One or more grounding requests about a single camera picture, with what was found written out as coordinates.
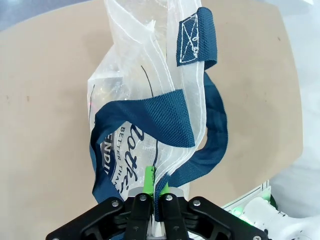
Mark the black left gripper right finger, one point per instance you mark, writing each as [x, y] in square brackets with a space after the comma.
[200, 220]

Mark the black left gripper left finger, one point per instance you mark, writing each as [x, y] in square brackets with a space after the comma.
[112, 220]

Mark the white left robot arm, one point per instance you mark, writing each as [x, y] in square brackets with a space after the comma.
[287, 222]

